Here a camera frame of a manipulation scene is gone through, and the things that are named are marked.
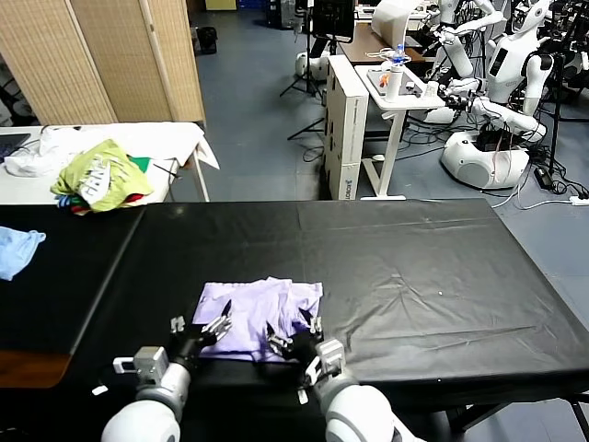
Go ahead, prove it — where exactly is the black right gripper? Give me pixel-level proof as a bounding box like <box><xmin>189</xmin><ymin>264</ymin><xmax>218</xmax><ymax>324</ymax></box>
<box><xmin>265</xmin><ymin>307</ymin><xmax>323</xmax><ymax>369</ymax></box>

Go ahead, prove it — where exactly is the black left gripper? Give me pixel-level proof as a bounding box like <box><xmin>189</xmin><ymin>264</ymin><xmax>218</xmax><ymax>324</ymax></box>
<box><xmin>167</xmin><ymin>299</ymin><xmax>234</xmax><ymax>369</ymax></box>

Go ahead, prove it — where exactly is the lavender printed t-shirt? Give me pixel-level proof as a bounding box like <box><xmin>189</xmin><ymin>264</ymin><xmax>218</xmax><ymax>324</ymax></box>
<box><xmin>191</xmin><ymin>276</ymin><xmax>324</xmax><ymax>365</ymax></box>

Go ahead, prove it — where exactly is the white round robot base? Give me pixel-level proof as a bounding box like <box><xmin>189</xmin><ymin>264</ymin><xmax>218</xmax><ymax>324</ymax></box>
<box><xmin>294</xmin><ymin>51</ymin><xmax>330</xmax><ymax>83</ymax></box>

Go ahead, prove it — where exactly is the large black vinyl table cover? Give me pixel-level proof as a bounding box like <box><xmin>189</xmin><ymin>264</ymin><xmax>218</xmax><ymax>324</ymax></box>
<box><xmin>68</xmin><ymin>198</ymin><xmax>589</xmax><ymax>406</ymax></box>

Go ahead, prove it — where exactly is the yellow-green garment pile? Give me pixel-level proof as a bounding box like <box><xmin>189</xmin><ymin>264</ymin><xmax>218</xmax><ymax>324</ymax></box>
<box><xmin>50</xmin><ymin>139</ymin><xmax>155</xmax><ymax>214</ymax></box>

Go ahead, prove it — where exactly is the white cloth-covered folding table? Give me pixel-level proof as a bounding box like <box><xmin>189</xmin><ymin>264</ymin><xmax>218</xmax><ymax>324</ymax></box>
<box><xmin>0</xmin><ymin>122</ymin><xmax>221</xmax><ymax>206</ymax></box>

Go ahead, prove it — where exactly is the light blue cloth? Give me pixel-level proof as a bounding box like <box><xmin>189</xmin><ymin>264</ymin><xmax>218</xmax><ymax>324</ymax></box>
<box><xmin>0</xmin><ymin>227</ymin><xmax>47</xmax><ymax>283</ymax></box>

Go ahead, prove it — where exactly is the tall white cardboard box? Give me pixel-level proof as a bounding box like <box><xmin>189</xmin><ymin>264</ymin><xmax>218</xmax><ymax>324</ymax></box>
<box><xmin>323</xmin><ymin>54</ymin><xmax>369</xmax><ymax>202</ymax></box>

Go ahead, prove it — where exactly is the white height-adjustable desk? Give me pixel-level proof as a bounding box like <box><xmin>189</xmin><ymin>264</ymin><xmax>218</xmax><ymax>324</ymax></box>
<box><xmin>353</xmin><ymin>64</ymin><xmax>446</xmax><ymax>202</ymax></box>

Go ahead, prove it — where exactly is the white plastic bag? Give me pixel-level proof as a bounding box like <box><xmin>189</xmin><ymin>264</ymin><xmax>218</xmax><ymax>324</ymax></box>
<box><xmin>4</xmin><ymin>127</ymin><xmax>87</xmax><ymax>179</ymax></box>

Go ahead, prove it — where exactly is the dark laptop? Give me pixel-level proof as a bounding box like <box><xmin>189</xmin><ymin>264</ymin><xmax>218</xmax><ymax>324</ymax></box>
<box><xmin>0</xmin><ymin>134</ymin><xmax>32</xmax><ymax>162</ymax></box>

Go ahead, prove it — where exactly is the black tripod stand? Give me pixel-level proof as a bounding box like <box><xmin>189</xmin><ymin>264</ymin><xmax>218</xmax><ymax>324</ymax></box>
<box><xmin>280</xmin><ymin>0</ymin><xmax>326</xmax><ymax>100</ymax></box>

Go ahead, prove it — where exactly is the white cylinder container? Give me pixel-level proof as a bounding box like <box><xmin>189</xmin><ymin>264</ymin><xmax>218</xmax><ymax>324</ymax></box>
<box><xmin>384</xmin><ymin>65</ymin><xmax>402</xmax><ymax>103</ymax></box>

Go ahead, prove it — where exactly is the black bin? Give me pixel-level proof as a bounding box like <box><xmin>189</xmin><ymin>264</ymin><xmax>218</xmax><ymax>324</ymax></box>
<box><xmin>196</xmin><ymin>27</ymin><xmax>217</xmax><ymax>55</ymax></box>

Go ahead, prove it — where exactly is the bamboo folding screen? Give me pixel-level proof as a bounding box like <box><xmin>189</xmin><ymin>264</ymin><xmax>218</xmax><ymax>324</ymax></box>
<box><xmin>0</xmin><ymin>0</ymin><xmax>207</xmax><ymax>126</ymax></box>

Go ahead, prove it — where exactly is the brown wooden desk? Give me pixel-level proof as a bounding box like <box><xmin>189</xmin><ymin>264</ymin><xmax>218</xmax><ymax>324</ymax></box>
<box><xmin>339</xmin><ymin>22</ymin><xmax>433</xmax><ymax>65</ymax></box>

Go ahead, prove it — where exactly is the black monitor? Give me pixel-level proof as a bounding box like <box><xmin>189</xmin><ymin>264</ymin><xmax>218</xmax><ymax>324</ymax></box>
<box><xmin>311</xmin><ymin>0</ymin><xmax>355</xmax><ymax>45</ymax></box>

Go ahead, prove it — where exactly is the white curved cover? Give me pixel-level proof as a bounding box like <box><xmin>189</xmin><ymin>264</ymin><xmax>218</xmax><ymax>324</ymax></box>
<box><xmin>370</xmin><ymin>0</ymin><xmax>420</xmax><ymax>42</ymax></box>

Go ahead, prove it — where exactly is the black light stand pole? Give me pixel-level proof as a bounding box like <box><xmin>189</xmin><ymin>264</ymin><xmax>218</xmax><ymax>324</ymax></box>
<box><xmin>545</xmin><ymin>50</ymin><xmax>570</xmax><ymax>180</ymax></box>

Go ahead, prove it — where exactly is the white humanoid robot on base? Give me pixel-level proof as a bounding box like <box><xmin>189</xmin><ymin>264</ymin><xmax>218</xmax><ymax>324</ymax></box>
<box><xmin>439</xmin><ymin>0</ymin><xmax>553</xmax><ymax>190</ymax></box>

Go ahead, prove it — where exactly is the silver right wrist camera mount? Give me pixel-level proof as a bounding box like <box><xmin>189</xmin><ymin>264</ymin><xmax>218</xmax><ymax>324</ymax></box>
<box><xmin>303</xmin><ymin>339</ymin><xmax>346</xmax><ymax>388</ymax></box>

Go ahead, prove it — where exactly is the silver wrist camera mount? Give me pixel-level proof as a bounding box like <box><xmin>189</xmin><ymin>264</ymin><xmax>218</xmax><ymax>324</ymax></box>
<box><xmin>112</xmin><ymin>345</ymin><xmax>169</xmax><ymax>383</ymax></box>
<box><xmin>303</xmin><ymin>339</ymin><xmax>346</xmax><ymax>388</ymax></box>

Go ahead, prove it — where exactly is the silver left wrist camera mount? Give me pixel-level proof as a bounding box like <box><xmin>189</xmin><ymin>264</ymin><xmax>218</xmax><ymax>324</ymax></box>
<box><xmin>112</xmin><ymin>345</ymin><xmax>169</xmax><ymax>383</ymax></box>

